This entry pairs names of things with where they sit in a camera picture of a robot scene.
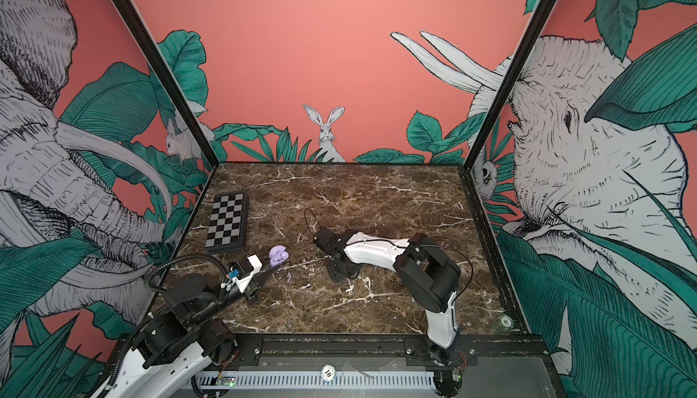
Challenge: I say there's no purple earbud charging case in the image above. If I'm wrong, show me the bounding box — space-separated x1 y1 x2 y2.
269 245 289 267

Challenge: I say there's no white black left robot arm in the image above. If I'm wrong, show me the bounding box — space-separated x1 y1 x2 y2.
94 246 289 397

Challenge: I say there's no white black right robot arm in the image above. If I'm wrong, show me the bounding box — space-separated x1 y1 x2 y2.
313 227 461 349

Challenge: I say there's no black white chessboard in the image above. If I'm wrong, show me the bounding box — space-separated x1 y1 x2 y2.
205 191 249 255

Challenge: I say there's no white perforated vent strip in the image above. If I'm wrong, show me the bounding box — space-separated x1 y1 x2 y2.
195 371 436 391

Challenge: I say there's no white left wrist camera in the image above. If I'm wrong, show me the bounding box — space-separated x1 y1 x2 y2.
221 255 262 294

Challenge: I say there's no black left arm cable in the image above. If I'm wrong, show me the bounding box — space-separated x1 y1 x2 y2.
142 253 227 296

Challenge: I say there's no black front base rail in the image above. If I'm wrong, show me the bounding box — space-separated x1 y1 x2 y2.
227 333 554 369

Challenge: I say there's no black left corner post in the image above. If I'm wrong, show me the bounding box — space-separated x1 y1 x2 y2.
111 0 219 171

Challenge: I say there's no black corner post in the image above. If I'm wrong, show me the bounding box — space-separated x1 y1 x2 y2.
464 0 557 171
111 0 219 171

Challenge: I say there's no black right corner post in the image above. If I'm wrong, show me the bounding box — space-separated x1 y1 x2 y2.
464 0 557 171

